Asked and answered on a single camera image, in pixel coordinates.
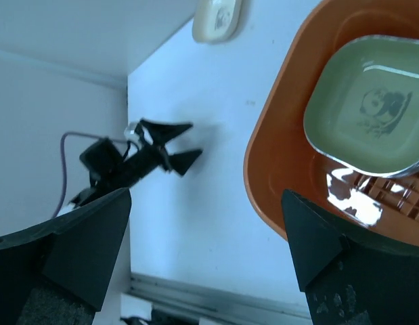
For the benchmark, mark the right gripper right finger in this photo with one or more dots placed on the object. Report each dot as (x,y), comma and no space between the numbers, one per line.
(349,274)

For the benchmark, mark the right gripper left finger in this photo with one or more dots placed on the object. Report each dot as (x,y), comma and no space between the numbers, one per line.
(58,272)

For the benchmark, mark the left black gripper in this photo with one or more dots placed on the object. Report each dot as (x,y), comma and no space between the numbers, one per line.
(140,164)

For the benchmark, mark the cream plate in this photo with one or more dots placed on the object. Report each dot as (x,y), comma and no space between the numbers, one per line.
(215,21)

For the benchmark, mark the green plate back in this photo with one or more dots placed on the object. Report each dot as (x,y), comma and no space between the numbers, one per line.
(364,109)

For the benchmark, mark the purple plate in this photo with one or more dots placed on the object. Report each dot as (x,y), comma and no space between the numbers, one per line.
(411,170)

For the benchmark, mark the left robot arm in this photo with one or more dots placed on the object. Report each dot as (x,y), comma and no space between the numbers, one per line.
(114,163)

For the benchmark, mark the orange plastic bin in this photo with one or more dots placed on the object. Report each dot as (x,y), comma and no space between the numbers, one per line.
(278,156)

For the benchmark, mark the aluminium rail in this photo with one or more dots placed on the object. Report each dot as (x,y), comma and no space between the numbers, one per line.
(193,302)

